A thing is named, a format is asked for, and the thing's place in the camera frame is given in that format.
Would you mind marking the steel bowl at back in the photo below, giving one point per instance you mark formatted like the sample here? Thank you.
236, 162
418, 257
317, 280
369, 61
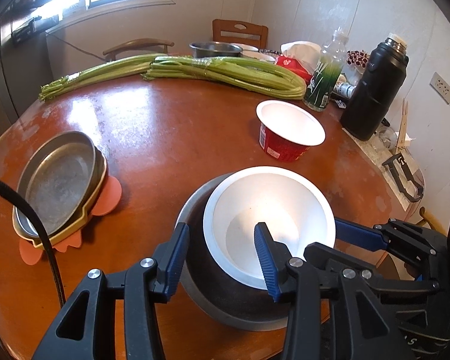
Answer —
208, 49

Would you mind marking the wooden slat-back chair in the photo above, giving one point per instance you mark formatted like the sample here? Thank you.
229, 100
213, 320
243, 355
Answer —
237, 31

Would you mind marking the grey refrigerator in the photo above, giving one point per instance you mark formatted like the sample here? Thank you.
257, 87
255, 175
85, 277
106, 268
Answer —
24, 68

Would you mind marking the black thermos flask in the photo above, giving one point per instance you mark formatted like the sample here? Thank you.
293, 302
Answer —
384, 74

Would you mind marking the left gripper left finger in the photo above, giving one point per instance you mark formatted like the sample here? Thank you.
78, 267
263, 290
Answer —
84, 327

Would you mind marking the white ceramic bowl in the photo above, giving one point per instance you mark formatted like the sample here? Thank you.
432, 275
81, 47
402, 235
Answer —
254, 53

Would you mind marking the wrapped celery bunch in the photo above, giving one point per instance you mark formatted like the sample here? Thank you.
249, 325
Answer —
244, 73

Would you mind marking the green label plastic bottle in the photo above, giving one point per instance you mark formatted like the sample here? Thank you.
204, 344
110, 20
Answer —
332, 58

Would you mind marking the deep steel bowl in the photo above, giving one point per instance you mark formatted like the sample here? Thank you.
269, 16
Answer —
224, 299

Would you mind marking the pink silicone suction bowl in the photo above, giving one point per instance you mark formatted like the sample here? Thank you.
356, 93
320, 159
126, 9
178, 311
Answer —
109, 197

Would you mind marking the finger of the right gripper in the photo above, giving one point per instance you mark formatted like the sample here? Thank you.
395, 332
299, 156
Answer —
321, 256
358, 235

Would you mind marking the wall power socket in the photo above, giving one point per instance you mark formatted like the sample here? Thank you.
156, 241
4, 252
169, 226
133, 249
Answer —
441, 87

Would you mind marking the wooden armchair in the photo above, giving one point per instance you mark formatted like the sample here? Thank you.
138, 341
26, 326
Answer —
136, 45

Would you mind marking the long celery bunch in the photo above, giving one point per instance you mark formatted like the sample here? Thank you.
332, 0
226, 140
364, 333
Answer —
123, 67

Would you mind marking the black clamp tool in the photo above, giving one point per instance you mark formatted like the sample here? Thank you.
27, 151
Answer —
402, 176

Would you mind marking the red paper noodle bowl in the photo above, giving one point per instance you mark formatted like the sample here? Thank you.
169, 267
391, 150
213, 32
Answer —
287, 131

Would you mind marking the small white bottle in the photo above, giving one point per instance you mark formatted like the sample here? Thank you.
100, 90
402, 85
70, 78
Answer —
344, 89

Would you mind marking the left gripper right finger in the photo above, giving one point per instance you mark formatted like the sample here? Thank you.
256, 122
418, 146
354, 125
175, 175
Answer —
361, 328

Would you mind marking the red white plastic bag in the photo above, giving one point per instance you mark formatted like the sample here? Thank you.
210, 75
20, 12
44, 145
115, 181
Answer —
300, 57

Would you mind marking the shallow steel plate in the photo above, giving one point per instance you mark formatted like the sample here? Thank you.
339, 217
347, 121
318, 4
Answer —
60, 177

